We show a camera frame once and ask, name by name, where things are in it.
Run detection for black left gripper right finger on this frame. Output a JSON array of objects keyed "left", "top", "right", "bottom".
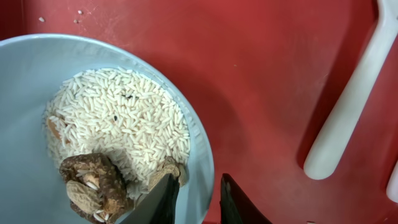
[{"left": 220, "top": 173, "right": 272, "bottom": 224}]

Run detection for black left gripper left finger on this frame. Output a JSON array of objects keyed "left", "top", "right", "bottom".
[{"left": 119, "top": 174, "right": 180, "bottom": 224}]

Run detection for rice and food scraps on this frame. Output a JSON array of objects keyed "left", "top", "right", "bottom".
[{"left": 44, "top": 68, "right": 192, "bottom": 223}]

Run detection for light blue small bowl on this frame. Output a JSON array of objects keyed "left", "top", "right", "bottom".
[{"left": 1, "top": 34, "right": 215, "bottom": 223}]

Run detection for white plastic spoon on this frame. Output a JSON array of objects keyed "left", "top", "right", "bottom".
[{"left": 303, "top": 0, "right": 397, "bottom": 180}]

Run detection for red plastic tray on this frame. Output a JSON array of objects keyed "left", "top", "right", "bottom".
[{"left": 1, "top": 0, "right": 397, "bottom": 223}]

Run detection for pink plastic fork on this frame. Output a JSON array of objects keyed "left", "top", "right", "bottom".
[{"left": 386, "top": 162, "right": 398, "bottom": 203}]

